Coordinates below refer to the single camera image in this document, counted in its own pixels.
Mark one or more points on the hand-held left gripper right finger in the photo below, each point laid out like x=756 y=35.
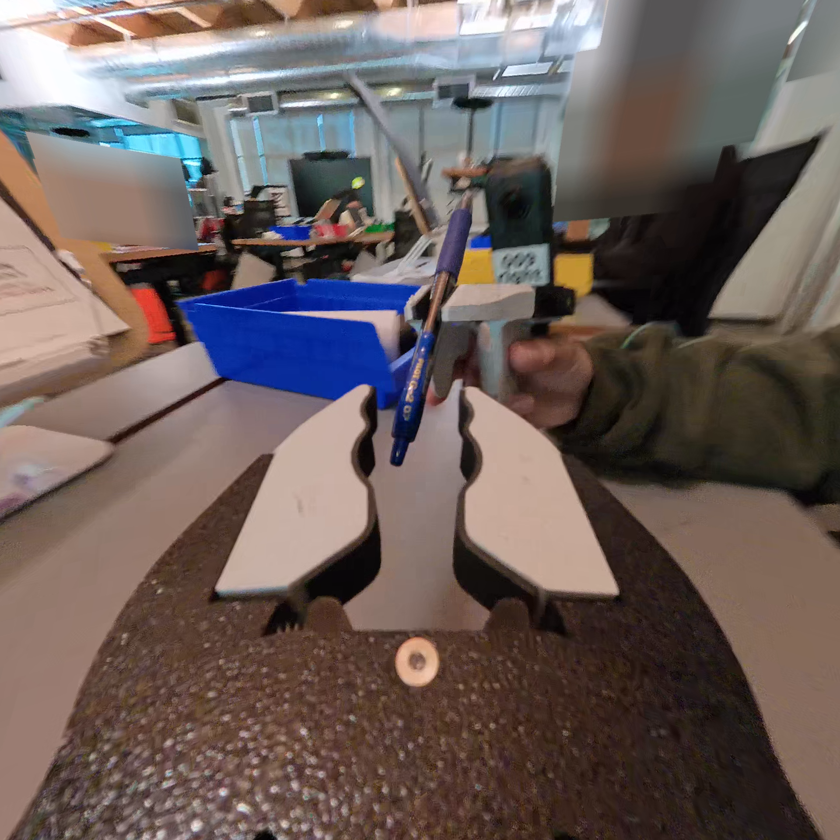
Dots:
x=531 y=512

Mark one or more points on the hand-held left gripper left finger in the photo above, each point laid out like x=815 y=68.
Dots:
x=302 y=512

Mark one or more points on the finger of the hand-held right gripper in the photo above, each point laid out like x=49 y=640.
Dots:
x=489 y=302
x=417 y=307

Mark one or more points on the blue ballpoint pen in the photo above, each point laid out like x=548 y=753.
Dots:
x=415 y=380

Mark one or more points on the blue plastic bin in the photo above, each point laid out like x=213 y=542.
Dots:
x=282 y=354

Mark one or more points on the person's right forearm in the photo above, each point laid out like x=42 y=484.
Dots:
x=709 y=407

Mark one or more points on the orange red object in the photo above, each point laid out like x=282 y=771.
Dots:
x=154 y=315

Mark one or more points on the person's right hand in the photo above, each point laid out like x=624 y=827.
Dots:
x=551 y=380

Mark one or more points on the white paper roll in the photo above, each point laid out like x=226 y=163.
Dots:
x=354 y=331

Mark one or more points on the yellow plastic bin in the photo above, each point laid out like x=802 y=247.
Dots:
x=574 y=275

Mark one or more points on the wooden top work desk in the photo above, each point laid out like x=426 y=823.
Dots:
x=315 y=239

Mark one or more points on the small blue bin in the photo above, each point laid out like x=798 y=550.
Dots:
x=292 y=233

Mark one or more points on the large black screen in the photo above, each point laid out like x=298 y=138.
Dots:
x=328 y=187

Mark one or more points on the white document holder base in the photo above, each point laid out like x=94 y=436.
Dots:
x=46 y=459

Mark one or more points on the instruction sheet on clipboard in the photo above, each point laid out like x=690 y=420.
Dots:
x=111 y=289

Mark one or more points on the printed instruction sheet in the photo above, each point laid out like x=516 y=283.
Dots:
x=39 y=289

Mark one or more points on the silver ventilation duct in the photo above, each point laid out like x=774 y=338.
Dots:
x=295 y=52

